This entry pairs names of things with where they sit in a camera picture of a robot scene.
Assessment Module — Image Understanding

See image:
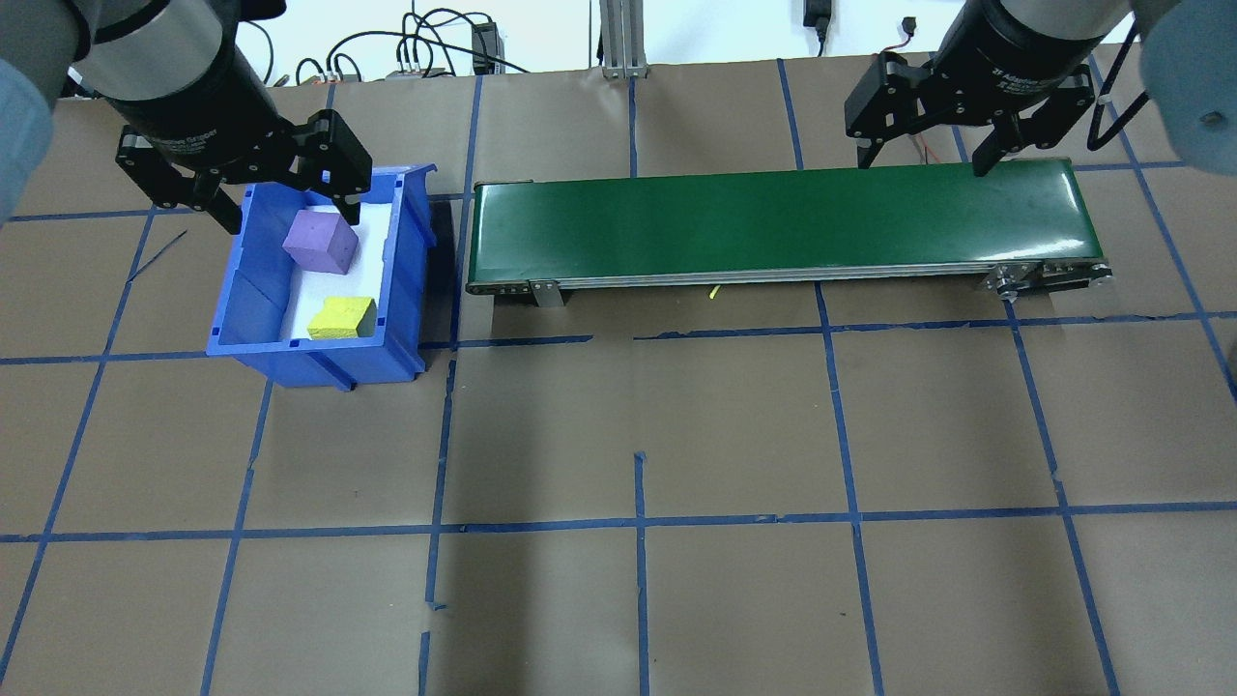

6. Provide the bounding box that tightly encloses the purple foam block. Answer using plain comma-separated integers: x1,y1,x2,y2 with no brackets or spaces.
282,212,360,278

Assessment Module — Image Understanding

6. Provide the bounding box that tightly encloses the yellow foam block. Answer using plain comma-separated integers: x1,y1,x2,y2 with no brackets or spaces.
307,296,379,341

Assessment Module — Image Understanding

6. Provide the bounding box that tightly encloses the white foam sheet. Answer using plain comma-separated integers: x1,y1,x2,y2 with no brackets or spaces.
280,188,405,341

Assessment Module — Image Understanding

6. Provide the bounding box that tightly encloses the blue plastic storage bin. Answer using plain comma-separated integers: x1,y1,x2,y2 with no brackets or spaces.
206,162,438,392

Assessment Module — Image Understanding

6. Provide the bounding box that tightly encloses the green conveyor belt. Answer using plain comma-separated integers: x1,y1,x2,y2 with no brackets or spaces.
465,157,1115,310

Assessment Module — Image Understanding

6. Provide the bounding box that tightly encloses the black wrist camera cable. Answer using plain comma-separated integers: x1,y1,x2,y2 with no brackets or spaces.
1086,19,1153,153

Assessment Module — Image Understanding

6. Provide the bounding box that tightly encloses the red conveyor cable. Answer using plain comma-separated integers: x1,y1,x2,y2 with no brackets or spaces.
873,16,955,167

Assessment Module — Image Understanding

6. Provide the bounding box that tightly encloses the black looped cable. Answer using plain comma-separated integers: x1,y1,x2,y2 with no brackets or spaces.
295,8,532,84

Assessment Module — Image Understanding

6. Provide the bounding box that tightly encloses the aluminium profile post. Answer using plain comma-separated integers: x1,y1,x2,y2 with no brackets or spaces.
597,0,650,80

